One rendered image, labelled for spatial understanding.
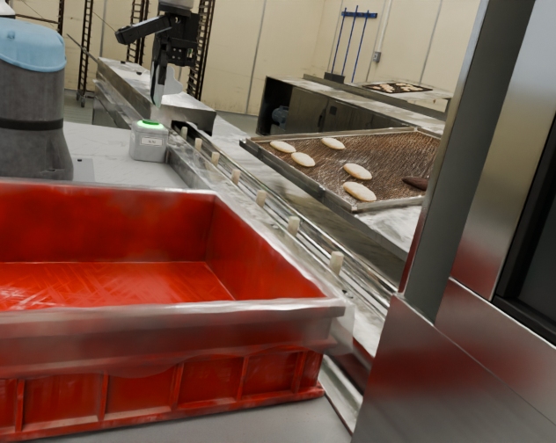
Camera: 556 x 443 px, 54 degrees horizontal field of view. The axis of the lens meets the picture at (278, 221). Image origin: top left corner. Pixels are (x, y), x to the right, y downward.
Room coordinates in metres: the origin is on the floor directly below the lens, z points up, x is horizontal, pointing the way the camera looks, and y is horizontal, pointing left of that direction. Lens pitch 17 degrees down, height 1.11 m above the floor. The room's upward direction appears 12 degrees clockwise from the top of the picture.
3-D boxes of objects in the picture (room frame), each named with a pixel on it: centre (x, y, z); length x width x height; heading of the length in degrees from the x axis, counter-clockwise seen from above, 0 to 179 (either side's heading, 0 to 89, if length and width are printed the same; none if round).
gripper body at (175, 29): (1.24, 0.30, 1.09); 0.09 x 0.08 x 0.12; 117
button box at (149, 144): (1.23, 0.32, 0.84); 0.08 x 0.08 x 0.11; 27
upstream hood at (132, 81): (2.03, 0.59, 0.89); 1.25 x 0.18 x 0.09; 27
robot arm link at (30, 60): (0.84, 0.43, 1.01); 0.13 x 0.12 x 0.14; 55
